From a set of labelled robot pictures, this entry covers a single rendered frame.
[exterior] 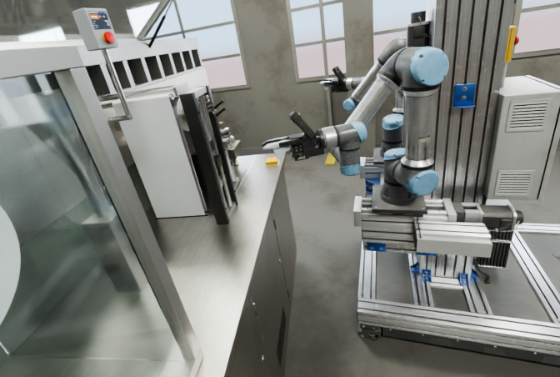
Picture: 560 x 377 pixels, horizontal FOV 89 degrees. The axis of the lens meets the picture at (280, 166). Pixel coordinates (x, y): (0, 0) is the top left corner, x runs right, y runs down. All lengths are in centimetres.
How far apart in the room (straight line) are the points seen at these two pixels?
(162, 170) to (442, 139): 122
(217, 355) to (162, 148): 78
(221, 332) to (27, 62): 70
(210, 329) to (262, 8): 355
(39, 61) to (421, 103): 100
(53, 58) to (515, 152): 150
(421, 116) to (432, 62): 18
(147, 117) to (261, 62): 288
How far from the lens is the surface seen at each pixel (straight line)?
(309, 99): 388
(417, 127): 113
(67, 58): 51
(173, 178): 130
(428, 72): 106
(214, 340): 86
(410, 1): 369
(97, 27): 99
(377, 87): 118
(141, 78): 174
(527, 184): 161
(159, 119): 121
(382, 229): 147
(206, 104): 115
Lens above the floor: 157
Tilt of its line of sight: 24 degrees down
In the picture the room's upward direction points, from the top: 10 degrees counter-clockwise
